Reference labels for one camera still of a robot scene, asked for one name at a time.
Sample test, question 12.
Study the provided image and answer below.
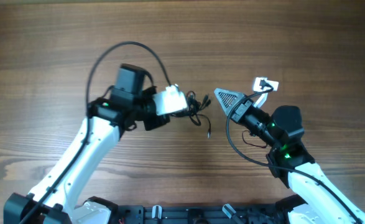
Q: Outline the thin black USB cable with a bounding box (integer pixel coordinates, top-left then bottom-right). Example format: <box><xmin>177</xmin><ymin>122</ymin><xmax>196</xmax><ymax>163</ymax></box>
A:
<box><xmin>172</xmin><ymin>90</ymin><xmax>212</xmax><ymax>139</ymax></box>

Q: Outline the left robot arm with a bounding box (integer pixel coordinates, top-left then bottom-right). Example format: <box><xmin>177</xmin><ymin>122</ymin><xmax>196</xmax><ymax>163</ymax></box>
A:
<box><xmin>3</xmin><ymin>63</ymin><xmax>187</xmax><ymax>223</ymax></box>

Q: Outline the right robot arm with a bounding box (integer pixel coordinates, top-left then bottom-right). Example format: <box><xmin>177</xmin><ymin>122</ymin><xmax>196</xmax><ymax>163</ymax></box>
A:
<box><xmin>214</xmin><ymin>88</ymin><xmax>365</xmax><ymax>223</ymax></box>

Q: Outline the right camera black cable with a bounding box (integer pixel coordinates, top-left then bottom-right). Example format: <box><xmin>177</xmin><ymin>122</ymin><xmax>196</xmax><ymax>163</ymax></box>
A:
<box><xmin>225</xmin><ymin>80</ymin><xmax>363</xmax><ymax>224</ymax></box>

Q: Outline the camera black cable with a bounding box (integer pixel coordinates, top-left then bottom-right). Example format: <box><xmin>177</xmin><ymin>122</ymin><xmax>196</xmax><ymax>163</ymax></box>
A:
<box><xmin>19</xmin><ymin>41</ymin><xmax>172</xmax><ymax>224</ymax></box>
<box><xmin>225</xmin><ymin>80</ymin><xmax>363</xmax><ymax>224</ymax></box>

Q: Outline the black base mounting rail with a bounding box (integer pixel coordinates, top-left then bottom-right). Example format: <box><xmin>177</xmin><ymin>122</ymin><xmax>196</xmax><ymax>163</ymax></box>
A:
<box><xmin>109</xmin><ymin>204</ymin><xmax>289</xmax><ymax>224</ymax></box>

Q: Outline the left camera black cable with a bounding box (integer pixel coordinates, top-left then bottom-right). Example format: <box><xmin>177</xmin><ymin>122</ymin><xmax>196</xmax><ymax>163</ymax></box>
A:
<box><xmin>19</xmin><ymin>41</ymin><xmax>172</xmax><ymax>224</ymax></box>

